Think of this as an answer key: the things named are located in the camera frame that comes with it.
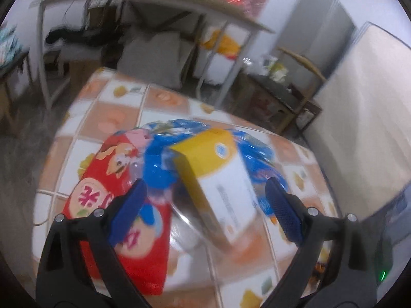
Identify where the wooden chair with patterned cloth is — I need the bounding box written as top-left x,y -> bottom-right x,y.
0,51 -> 33,126

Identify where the silver refrigerator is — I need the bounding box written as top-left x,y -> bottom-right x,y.
276,0 -> 357,81

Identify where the blue plastic bag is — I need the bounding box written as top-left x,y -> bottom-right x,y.
141,119 -> 289,222

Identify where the teal patterned cloth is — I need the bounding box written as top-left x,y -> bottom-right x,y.
0,26 -> 18,68

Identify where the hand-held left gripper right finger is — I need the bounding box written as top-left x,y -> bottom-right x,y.
261,177 -> 378,308

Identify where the grey cloth bag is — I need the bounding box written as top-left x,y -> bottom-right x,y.
117,34 -> 198,90

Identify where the yellow white cardboard box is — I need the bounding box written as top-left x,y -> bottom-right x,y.
169,128 -> 259,252

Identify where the dark wooden side table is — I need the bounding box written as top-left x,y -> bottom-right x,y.
238,46 -> 328,135

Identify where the green white carton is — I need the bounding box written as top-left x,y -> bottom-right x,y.
261,56 -> 288,81

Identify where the dark wooden stool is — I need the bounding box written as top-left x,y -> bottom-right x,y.
289,83 -> 323,132

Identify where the red snack bag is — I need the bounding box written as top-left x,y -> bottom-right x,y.
62,130 -> 171,296

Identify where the white container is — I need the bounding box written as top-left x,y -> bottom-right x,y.
196,50 -> 238,85

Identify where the white mattress with blue edge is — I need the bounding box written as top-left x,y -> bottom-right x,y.
305,22 -> 411,206

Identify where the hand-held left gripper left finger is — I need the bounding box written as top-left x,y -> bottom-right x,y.
35,178 -> 151,308

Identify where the black cloth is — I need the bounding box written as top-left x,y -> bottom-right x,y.
45,27 -> 110,47

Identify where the yellow plastic bag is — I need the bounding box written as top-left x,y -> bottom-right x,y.
201,29 -> 241,59

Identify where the white printed sack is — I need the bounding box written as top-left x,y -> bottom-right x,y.
249,88 -> 280,119

